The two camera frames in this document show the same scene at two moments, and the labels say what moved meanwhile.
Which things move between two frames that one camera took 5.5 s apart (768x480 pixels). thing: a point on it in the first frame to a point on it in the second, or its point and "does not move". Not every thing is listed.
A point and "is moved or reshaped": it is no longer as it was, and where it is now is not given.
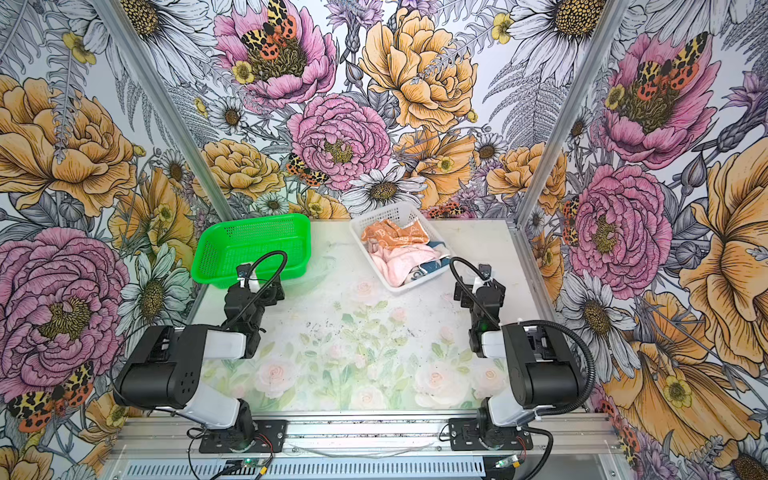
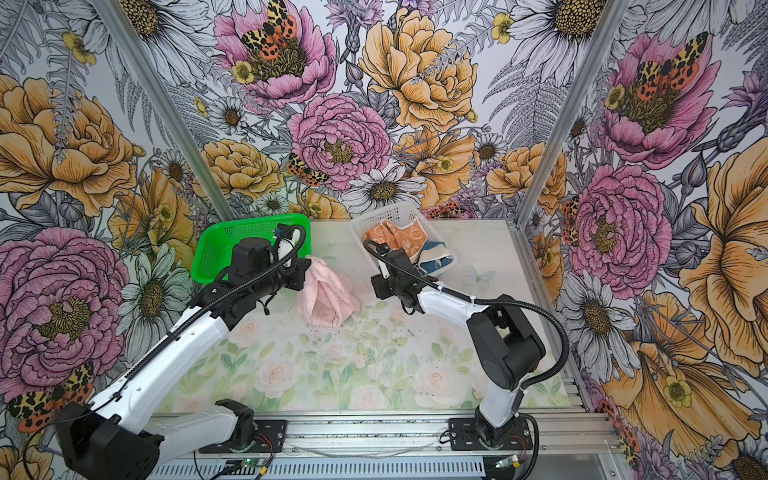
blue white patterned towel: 442,261 does not move
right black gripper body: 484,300 to 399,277
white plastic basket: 397,211 does not move
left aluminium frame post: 166,108 does not move
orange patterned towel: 387,233 does not move
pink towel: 396,262 is moved or reshaped
